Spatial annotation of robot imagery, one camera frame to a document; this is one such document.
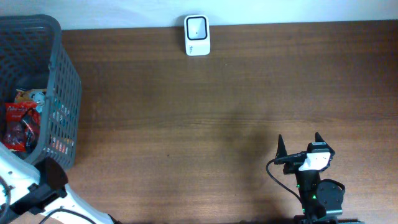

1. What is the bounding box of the grey plastic mesh basket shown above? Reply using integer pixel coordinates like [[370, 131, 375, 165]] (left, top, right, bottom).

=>
[[1, 15, 82, 170]]

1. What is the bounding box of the red snack bag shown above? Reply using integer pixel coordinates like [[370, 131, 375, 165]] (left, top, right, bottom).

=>
[[2, 101, 40, 154]]

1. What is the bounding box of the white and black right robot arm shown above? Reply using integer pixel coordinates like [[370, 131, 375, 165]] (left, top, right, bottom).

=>
[[269, 133, 361, 223]]

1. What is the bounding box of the cream yellow chip bag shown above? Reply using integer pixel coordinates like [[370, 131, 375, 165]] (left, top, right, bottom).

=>
[[14, 88, 47, 113]]

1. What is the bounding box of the white barcode scanner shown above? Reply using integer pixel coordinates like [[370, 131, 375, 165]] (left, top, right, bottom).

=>
[[183, 15, 211, 57]]

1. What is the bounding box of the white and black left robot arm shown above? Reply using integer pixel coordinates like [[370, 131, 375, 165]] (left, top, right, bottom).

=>
[[1, 146, 119, 223]]

